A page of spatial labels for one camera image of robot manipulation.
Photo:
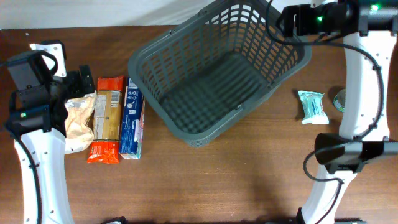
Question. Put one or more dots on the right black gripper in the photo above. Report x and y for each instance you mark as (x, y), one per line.
(301, 15)

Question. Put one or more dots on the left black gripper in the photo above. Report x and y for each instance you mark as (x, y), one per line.
(74, 78)

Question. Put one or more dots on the beige snack bag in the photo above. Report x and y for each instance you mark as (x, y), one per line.
(79, 135)

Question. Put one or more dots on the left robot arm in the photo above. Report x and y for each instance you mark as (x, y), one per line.
(36, 122)

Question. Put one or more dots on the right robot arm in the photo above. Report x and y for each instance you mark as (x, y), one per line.
(369, 33)

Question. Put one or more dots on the teal white wipes pack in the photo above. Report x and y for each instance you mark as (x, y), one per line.
(313, 107)

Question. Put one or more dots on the orange pasta packet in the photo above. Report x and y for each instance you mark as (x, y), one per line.
(107, 121)

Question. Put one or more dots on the blue cardboard box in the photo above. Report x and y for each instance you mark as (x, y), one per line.
(132, 125)

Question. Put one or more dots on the silver tin can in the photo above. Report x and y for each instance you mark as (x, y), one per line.
(339, 100)

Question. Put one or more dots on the grey plastic basket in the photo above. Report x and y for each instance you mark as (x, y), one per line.
(210, 71)

